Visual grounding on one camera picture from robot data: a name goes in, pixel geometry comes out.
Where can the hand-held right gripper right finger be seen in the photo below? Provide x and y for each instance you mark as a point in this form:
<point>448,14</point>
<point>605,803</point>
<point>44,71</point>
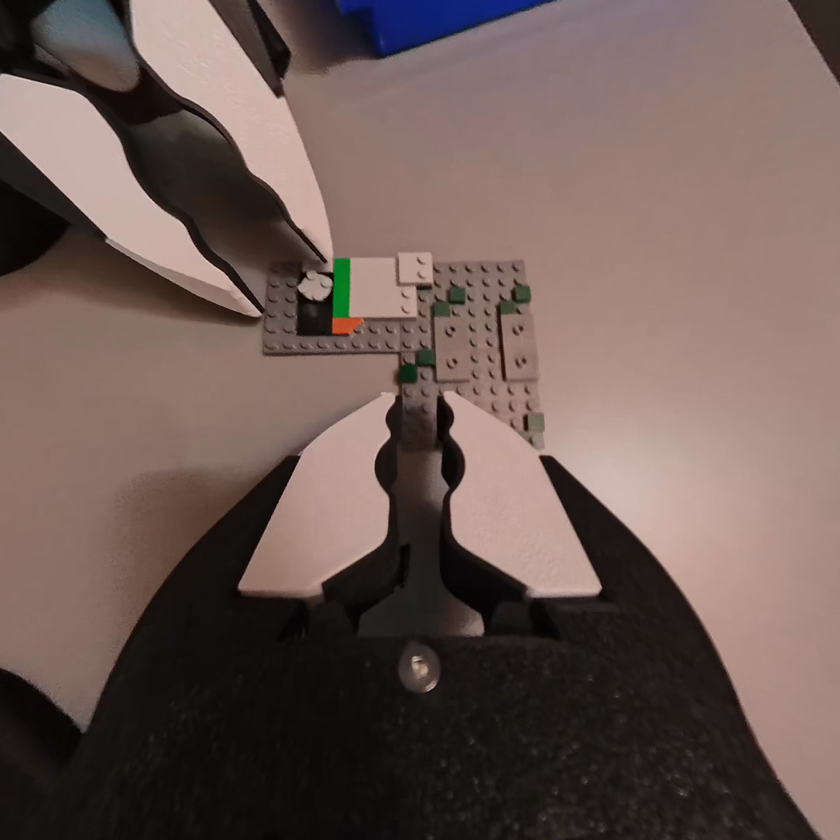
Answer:
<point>518,518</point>

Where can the blue plastic storage bin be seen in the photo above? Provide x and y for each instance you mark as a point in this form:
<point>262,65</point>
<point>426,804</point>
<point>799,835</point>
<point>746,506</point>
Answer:
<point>446,23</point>

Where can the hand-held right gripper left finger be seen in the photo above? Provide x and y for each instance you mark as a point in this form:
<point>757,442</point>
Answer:
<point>321,512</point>

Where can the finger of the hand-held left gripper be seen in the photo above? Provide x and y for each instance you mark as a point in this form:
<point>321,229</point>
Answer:
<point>249,98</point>
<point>98,177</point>

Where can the grey lego baseplate build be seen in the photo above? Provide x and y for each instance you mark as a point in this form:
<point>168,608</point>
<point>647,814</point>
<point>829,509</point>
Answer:
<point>472,328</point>

